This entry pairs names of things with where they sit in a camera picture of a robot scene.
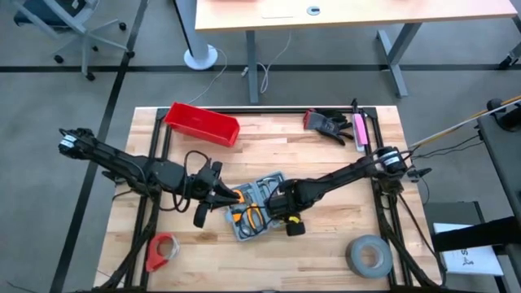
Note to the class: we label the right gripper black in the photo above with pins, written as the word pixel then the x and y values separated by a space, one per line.
pixel 289 197

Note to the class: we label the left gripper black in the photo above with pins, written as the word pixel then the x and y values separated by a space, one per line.
pixel 205 183

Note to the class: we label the orange tape measure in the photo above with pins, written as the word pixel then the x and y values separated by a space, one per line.
pixel 242 197

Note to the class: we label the grey plastic tool case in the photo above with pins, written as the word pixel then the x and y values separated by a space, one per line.
pixel 264 185

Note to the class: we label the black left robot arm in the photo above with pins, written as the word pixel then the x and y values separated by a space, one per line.
pixel 122 164

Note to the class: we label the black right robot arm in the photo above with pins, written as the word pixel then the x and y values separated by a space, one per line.
pixel 350 175

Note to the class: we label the yellow tag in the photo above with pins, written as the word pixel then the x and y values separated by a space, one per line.
pixel 294 219

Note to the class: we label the red plastic bin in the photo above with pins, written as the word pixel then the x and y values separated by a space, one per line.
pixel 199 124

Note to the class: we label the black work glove red cuff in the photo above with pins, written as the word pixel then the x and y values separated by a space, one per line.
pixel 321 122

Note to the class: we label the red tape dispenser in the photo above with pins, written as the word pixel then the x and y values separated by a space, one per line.
pixel 154 252

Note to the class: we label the pink stapler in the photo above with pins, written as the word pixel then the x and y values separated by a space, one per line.
pixel 360 126

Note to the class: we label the pole with white round base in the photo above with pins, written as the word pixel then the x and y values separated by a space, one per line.
pixel 200 59

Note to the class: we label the white yellow rod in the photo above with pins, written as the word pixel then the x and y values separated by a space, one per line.
pixel 447 129

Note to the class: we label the black beam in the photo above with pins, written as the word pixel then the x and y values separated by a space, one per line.
pixel 468 238

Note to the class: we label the grey desk grommet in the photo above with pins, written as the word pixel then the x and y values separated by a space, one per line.
pixel 313 10

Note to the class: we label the white paper sheet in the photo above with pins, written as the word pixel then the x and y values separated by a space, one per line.
pixel 472 260

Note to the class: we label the wooden desk grey legs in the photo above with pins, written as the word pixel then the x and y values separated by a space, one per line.
pixel 366 12

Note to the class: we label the black cart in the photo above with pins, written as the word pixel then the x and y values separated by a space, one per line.
pixel 504 171

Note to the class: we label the grey office chair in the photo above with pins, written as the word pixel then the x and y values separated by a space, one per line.
pixel 77 24

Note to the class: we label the black aluminium table frame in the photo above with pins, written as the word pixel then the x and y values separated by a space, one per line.
pixel 277 110

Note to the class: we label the grey duct tape roll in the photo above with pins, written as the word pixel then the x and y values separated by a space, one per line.
pixel 356 260

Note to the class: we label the small black post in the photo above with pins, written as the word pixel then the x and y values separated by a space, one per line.
pixel 354 106

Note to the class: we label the black clamp bracket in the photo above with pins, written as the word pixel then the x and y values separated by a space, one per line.
pixel 419 172
pixel 112 176

